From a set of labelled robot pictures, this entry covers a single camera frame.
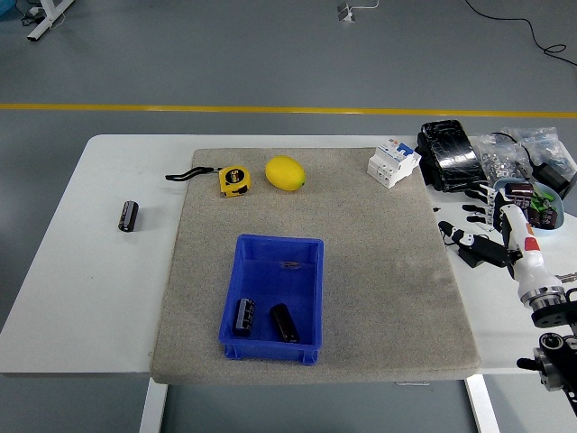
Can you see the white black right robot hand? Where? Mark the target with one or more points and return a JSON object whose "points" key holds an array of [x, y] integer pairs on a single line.
{"points": [[525, 252]]}

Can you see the dark brown cylindrical battery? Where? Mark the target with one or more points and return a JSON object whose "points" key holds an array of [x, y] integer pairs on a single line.
{"points": [[518, 190], [285, 324], [128, 216], [244, 316], [535, 217], [548, 218]]}

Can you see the blue plastic box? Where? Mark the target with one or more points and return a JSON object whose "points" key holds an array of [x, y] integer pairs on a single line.
{"points": [[270, 279]]}

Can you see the small black plug adapter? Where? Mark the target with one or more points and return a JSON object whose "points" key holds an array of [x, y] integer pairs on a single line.
{"points": [[473, 260]]}

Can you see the green plastic parts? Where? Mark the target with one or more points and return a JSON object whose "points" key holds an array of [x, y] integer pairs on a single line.
{"points": [[541, 200]]}

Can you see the light blue bowl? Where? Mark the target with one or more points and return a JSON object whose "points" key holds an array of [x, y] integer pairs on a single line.
{"points": [[559, 205]]}

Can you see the black power adapter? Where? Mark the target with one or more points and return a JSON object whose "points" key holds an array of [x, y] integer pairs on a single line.
{"points": [[552, 178]]}

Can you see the clear bag of washers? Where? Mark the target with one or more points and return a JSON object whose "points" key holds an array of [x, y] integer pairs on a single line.
{"points": [[498, 158]]}

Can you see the clear plastic bag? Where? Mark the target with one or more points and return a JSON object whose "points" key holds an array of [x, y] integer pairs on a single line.
{"points": [[547, 144]]}

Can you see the glossy black case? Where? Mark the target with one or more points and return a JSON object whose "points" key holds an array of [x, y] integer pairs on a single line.
{"points": [[453, 155]]}

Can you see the white table leg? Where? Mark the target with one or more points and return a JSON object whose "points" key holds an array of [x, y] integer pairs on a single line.
{"points": [[153, 406], [482, 406]]}

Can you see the white circuit breaker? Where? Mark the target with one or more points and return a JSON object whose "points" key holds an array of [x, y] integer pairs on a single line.
{"points": [[392, 164]]}

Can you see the grey-brown mat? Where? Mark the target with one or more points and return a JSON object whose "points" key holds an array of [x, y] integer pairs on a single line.
{"points": [[360, 225]]}

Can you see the yellow lemon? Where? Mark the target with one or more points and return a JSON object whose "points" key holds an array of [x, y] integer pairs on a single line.
{"points": [[285, 172]]}

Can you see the yellow tape measure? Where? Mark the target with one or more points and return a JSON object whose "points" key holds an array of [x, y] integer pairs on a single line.
{"points": [[234, 180]]}

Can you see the white table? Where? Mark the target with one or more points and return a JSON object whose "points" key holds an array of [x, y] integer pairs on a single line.
{"points": [[90, 279]]}

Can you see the white background desk frame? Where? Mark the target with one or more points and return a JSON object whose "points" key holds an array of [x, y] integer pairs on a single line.
{"points": [[45, 20]]}

